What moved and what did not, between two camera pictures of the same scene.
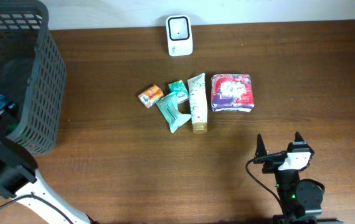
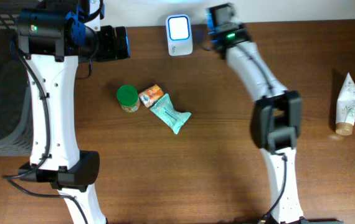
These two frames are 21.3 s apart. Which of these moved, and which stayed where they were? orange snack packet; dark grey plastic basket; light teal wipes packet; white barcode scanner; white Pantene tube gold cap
Moved: white Pantene tube gold cap; light teal wipes packet
Stayed: orange snack packet; dark grey plastic basket; white barcode scanner
